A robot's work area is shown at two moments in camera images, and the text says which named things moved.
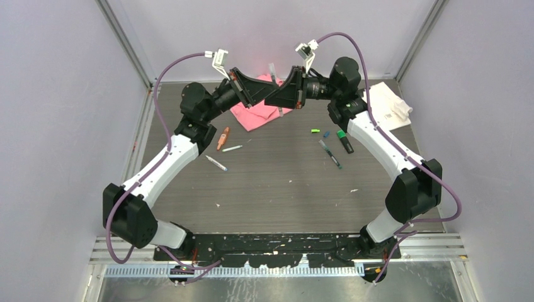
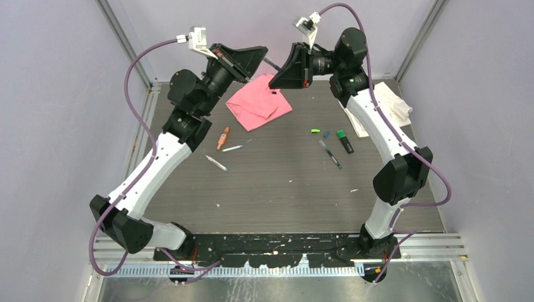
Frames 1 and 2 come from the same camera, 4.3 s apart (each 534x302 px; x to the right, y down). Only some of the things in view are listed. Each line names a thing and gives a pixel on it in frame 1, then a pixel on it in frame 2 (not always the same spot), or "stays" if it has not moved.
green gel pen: x=331 y=155 stays
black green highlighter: x=342 y=136 stays
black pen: x=272 y=68 to x=273 y=65
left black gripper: x=254 y=91 to x=244 y=65
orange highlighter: x=223 y=138 stays
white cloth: x=386 y=109 stays
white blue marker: x=216 y=163 stays
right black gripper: x=286 y=96 to x=291 y=75
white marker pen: x=232 y=148 stays
